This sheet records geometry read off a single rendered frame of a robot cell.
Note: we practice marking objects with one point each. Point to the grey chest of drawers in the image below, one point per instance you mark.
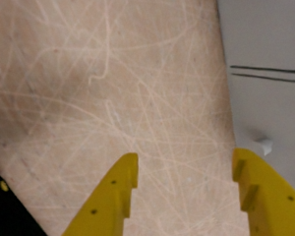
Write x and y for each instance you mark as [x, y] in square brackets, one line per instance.
[250, 70]

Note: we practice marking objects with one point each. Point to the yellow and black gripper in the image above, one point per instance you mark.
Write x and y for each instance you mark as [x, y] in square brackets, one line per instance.
[266, 197]

